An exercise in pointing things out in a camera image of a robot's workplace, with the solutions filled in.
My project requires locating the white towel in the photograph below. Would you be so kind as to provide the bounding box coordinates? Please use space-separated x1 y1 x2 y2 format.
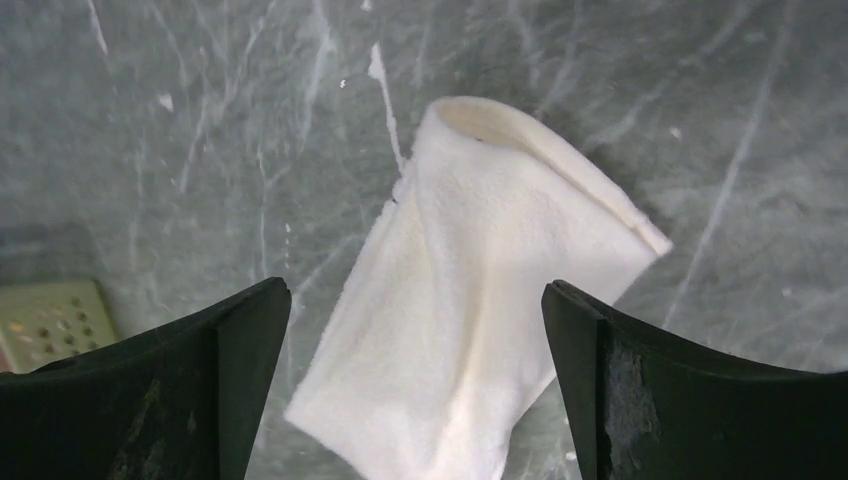
285 96 672 479

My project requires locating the green plastic basket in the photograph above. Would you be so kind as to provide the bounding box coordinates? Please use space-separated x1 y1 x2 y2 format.
1 280 119 374

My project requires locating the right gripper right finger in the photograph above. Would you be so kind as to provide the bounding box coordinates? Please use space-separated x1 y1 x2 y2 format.
542 280 847 479

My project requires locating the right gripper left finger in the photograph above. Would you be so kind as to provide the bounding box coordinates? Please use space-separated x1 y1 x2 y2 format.
1 277 292 479

